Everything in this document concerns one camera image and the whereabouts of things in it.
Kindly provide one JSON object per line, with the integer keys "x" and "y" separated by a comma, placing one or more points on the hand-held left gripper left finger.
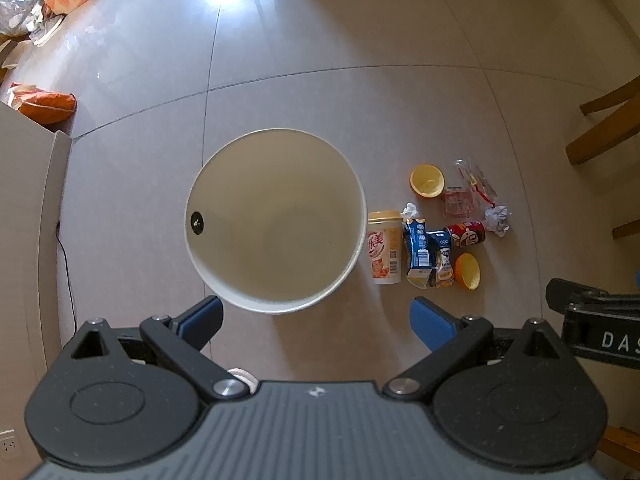
{"x": 202, "y": 317}

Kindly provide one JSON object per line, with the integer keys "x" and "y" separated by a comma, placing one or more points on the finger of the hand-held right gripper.
{"x": 575, "y": 294}

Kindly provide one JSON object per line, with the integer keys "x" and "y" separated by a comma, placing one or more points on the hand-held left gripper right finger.
{"x": 430, "y": 322}

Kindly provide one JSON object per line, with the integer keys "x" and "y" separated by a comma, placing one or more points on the blue carton with rings print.
{"x": 442, "y": 260}

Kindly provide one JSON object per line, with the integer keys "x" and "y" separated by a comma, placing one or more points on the tall blue milk carton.
{"x": 417, "y": 252}

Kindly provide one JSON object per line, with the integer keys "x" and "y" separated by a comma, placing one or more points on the yellow milk tea cup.
{"x": 384, "y": 252}

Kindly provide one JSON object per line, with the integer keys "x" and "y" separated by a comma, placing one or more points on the red drink can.
{"x": 466, "y": 234}

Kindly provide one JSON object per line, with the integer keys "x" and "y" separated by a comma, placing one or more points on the white paper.
{"x": 497, "y": 220}

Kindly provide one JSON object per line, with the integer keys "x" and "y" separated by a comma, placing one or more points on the small white tissue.
{"x": 410, "y": 211}

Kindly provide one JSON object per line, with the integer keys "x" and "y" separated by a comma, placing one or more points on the clear plastic box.
{"x": 457, "y": 202}

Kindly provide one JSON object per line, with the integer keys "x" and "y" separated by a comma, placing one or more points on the white round trash bin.
{"x": 275, "y": 210}

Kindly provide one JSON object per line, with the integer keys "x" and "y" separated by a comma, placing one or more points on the clear plastic wrapper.
{"x": 475, "y": 177}

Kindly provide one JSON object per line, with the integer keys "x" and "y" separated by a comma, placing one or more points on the wooden furniture leg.
{"x": 620, "y": 442}

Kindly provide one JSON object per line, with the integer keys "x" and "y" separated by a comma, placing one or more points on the wooden chair legs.
{"x": 605, "y": 137}

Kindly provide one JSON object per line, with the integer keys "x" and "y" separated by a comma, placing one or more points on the beige cabinet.
{"x": 25, "y": 210}

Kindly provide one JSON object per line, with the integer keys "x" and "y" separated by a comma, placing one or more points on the orange bag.
{"x": 47, "y": 105}

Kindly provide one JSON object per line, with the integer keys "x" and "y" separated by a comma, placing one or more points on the clear plastic bags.
{"x": 17, "y": 7}

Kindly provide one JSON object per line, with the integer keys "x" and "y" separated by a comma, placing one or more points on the white wall socket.
{"x": 7, "y": 445}

